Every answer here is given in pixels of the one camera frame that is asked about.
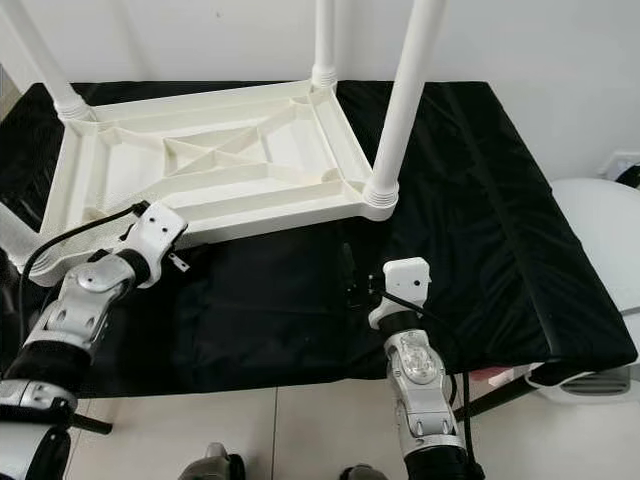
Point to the grey right robot foot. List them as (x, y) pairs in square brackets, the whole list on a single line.
[(363, 472)]

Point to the grey left robot foot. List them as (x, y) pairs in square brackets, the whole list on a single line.
[(212, 463)]

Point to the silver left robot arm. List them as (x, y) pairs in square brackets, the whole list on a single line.
[(80, 300)]

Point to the grey robot foot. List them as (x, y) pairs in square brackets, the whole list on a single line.
[(212, 463), (363, 472)]

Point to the black padded bed cover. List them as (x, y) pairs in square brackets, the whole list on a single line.
[(260, 320)]

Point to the white plastic table leg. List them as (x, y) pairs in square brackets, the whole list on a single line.
[(324, 40), (50, 60), (405, 100), (15, 240)]

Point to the wall socket black plug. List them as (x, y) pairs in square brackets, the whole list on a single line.
[(628, 175)]

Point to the white dome appliance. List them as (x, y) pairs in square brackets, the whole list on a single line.
[(600, 220)]

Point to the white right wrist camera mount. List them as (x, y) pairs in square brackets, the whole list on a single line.
[(408, 278)]

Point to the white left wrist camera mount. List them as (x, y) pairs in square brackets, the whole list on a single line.
[(160, 230)]

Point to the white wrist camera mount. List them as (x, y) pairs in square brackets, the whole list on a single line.
[(408, 278), (160, 230)]

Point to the white plastic table top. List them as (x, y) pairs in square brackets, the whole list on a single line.
[(210, 160)]

